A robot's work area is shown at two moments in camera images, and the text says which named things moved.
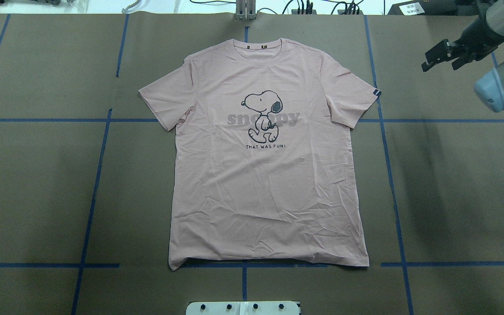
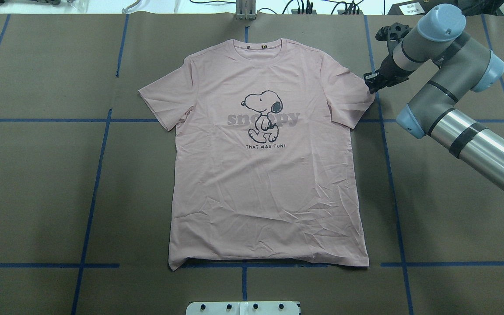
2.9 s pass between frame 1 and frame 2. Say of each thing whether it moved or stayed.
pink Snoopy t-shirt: stayed
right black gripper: moved
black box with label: stayed
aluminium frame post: stayed
